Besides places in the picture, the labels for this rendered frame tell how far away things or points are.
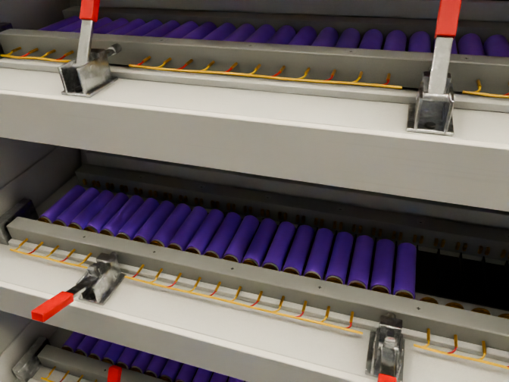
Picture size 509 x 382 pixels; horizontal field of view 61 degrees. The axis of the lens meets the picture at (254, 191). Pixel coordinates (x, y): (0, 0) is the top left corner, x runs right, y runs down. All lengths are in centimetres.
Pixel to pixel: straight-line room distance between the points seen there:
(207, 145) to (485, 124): 19
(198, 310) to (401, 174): 22
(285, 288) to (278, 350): 5
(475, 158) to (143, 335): 31
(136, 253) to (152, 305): 5
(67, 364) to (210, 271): 27
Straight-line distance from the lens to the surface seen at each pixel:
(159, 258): 43
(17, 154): 56
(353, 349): 38
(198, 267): 41
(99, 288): 43
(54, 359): 63
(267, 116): 30
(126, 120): 35
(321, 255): 42
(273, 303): 40
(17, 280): 50
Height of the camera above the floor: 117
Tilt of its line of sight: 18 degrees down
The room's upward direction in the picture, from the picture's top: 3 degrees clockwise
